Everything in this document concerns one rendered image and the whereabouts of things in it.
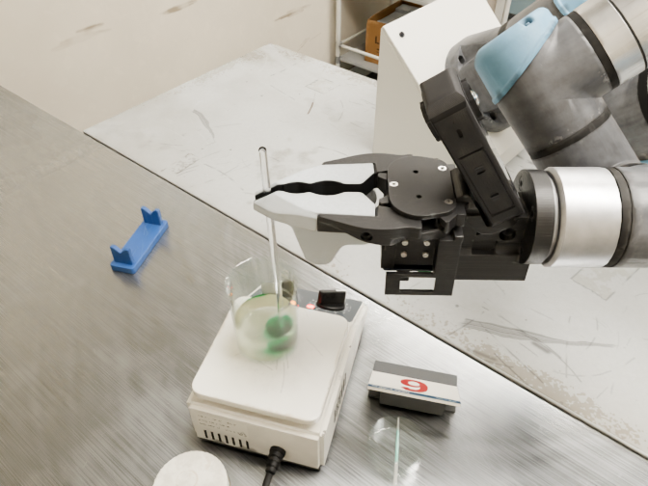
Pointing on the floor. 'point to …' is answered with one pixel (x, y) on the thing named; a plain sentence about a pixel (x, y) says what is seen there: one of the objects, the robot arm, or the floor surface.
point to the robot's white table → (153, 117)
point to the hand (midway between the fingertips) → (270, 192)
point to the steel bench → (29, 356)
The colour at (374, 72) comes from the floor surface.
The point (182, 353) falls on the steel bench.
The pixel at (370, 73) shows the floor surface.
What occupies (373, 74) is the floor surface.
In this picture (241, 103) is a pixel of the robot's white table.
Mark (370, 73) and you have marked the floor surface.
